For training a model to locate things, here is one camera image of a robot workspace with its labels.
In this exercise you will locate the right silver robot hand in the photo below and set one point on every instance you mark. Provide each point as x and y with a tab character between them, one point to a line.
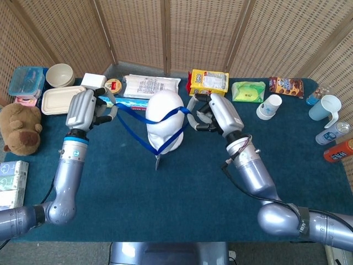
224	113

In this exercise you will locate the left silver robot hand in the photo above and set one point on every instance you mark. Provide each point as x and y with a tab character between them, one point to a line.
81	109

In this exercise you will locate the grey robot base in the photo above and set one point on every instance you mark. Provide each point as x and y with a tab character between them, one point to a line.
165	254

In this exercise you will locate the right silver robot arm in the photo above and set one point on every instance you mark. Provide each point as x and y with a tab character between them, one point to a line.
256	174

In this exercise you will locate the beige lidded food container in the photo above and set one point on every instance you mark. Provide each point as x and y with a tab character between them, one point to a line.
56	100

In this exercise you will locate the white box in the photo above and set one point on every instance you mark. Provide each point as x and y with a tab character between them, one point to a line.
93	81

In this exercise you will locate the green tissue pack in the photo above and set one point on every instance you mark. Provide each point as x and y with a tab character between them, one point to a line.
248	92

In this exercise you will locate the yellow snack bag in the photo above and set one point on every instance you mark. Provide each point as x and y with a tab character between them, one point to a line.
209	82

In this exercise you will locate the beige bowl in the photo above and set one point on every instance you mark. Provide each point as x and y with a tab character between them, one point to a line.
60	75

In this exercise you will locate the round tin with red label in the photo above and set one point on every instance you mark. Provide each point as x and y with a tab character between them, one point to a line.
114	85

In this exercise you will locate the white paper cup stack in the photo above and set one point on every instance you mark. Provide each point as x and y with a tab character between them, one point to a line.
268	108

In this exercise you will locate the blue plastic wrap box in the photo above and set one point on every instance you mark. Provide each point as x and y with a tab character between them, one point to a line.
132	102

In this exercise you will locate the pink box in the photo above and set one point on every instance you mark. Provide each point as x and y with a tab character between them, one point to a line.
26	101

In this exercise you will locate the white foam mannequin head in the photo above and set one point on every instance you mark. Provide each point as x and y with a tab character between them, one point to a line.
165	106

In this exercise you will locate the clear blue lunch box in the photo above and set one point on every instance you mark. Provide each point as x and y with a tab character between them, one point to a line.
26	80

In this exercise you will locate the brown plush animal toy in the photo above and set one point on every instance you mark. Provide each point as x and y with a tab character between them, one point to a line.
19	129

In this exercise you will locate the brown cookie pack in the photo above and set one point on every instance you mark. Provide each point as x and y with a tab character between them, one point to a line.
286	87

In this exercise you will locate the clear white plastic package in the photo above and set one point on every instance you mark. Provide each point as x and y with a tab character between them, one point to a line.
149	85

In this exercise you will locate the bamboo folding screen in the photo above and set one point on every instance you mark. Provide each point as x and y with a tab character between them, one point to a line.
207	27

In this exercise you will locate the clear bottle with blue label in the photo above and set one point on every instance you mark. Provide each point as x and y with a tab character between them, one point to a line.
314	98

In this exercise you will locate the white tissue multipack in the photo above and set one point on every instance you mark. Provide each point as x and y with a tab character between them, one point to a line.
12	179

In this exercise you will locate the blue carpet table cover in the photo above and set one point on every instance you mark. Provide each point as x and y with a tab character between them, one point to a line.
124	198

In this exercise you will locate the white drink bottle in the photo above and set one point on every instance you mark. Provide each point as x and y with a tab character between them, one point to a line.
331	134

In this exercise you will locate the orange drink bottle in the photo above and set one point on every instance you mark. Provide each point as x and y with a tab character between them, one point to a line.
339	153

